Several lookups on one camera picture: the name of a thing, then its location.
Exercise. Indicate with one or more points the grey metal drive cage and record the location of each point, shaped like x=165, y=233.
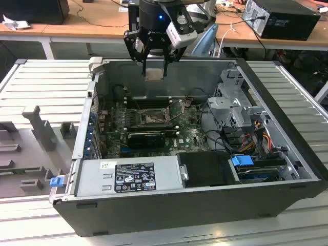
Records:
x=220, y=105

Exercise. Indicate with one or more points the black PC tower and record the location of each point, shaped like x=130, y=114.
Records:
x=289, y=25

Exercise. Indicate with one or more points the wooden desk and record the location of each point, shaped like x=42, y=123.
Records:
x=107, y=12
x=246, y=36

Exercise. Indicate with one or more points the black open PC case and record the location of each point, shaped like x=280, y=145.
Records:
x=153, y=217

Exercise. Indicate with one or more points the black plastic shroud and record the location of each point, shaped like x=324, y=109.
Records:
x=205, y=169

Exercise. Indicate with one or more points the green motherboard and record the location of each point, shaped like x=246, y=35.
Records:
x=189, y=135

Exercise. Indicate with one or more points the grey parts rack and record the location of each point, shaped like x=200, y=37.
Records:
x=25, y=143

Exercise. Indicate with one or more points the grey labelled power supply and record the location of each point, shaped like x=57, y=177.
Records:
x=89, y=179

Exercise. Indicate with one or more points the crumpled white paper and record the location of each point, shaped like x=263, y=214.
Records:
x=15, y=24

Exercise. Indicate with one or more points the large black box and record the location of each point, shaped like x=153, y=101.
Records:
x=33, y=10

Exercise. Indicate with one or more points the black RAM slot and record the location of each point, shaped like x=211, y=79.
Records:
x=151, y=125
x=151, y=130
x=148, y=100
x=148, y=97
x=148, y=105
x=169, y=132

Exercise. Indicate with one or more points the blue case latch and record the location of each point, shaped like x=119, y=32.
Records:
x=57, y=182

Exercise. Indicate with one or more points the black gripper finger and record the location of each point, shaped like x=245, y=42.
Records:
x=133, y=46
x=175, y=55

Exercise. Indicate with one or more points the silver square CPU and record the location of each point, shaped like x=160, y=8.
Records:
x=153, y=74

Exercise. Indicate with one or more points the hard disk in blue carrier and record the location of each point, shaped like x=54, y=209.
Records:
x=241, y=162

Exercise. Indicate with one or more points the black graphics card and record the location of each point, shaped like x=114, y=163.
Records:
x=146, y=139

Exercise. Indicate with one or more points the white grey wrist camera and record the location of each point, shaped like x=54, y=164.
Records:
x=183, y=36

